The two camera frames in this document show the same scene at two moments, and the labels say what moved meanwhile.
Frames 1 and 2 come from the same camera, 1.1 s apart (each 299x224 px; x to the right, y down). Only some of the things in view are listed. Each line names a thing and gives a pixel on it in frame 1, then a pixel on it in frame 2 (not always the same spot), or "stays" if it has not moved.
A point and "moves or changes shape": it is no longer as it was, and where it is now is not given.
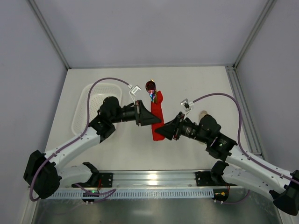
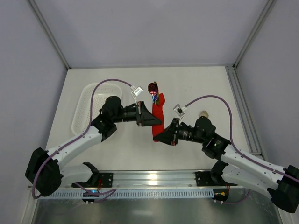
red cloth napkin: x=157 y=110 stays
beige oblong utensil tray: x=202 y=114 stays
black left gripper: x=138 y=113 stays
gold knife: x=155 y=94 moves or changes shape
